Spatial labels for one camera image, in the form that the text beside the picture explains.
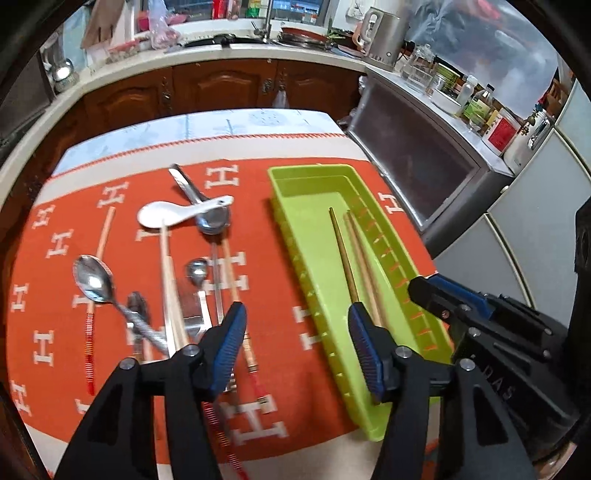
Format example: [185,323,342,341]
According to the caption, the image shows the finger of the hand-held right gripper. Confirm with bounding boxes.
[409,276,481,343]
[431,274,490,318]

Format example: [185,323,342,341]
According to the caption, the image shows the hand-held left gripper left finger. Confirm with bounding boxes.
[54,301,247,480]

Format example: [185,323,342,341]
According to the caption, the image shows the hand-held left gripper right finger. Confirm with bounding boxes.
[347,302,539,480]

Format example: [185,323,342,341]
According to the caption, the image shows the steel utensil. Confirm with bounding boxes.
[178,288,213,344]

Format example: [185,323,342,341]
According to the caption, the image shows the pale wooden chopstick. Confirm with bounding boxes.
[163,222,190,358]

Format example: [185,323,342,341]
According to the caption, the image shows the wooden chopstick with patterned end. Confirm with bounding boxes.
[222,233,271,414]

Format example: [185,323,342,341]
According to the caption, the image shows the green plastic utensil tray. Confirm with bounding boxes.
[267,162,455,441]

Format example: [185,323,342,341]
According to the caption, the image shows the steel spoon with twisted handle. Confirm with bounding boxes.
[73,255,169,358]

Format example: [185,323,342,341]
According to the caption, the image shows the light brown wooden chopstick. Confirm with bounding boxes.
[345,210,387,328]

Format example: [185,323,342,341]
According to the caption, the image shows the orange printed blanket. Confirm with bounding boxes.
[9,159,444,480]

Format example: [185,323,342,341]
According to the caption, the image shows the dark brown wooden chopstick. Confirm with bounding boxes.
[328,207,362,306]

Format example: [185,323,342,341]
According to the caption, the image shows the white cabinet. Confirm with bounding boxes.
[434,78,591,324]

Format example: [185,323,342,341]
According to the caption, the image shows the large steel serving spoon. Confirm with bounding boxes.
[167,164,230,235]

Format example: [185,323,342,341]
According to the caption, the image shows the stainless steel countertop oven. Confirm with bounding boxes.
[346,69,515,236]

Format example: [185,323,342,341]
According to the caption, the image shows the white ceramic soup spoon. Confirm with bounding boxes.
[137,195,234,229]

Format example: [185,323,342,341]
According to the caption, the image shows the white container with red label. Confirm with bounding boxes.
[482,108,520,155]

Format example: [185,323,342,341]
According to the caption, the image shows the white thermos jug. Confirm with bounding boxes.
[503,108,555,171]

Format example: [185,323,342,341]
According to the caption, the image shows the bottle with green label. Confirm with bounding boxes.
[464,85,492,123]

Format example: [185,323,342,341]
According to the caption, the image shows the clear glass jar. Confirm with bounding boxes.
[406,46,437,90]

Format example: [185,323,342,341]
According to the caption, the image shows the light blue tablecloth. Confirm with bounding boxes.
[51,108,352,176]

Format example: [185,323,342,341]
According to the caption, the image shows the stainless steel electric kettle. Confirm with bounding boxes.
[353,7,407,72]

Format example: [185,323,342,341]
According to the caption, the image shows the brown wooden kitchen cabinets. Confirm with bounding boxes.
[0,58,370,195]

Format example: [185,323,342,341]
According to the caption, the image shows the stacked red pans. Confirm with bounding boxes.
[277,25,335,49]

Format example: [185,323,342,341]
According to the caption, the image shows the white kitchen countertop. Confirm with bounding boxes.
[0,28,370,185]

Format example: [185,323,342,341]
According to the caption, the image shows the black frying pan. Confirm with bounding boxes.
[185,32,269,48]

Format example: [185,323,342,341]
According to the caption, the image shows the steel kitchen faucet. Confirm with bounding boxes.
[252,0,274,42]

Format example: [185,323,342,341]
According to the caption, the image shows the silver metal pot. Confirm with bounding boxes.
[48,58,77,93]

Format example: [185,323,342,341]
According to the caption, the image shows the clear plastic bag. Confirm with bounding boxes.
[148,0,181,49]

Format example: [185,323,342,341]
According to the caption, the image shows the translucent plastic wall cover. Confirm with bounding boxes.
[406,0,559,116]

